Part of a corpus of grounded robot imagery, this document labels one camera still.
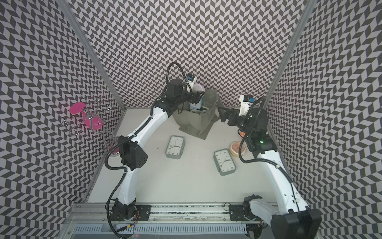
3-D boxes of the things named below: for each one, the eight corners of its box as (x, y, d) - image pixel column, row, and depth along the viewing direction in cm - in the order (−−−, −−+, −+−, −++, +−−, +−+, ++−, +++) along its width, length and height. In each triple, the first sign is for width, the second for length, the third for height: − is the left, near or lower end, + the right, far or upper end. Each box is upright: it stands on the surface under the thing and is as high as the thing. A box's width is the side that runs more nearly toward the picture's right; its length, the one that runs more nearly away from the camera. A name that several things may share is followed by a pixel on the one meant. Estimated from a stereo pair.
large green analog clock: (220, 177, 86) (221, 175, 83) (211, 153, 95) (212, 151, 93) (236, 172, 88) (238, 170, 85) (226, 149, 97) (227, 147, 95)
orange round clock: (230, 157, 93) (231, 154, 90) (228, 144, 99) (229, 141, 96) (245, 157, 93) (246, 154, 90) (242, 144, 99) (243, 141, 96)
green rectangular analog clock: (165, 159, 93) (164, 156, 90) (168, 138, 103) (168, 135, 100) (183, 159, 93) (183, 156, 90) (185, 138, 103) (185, 135, 100)
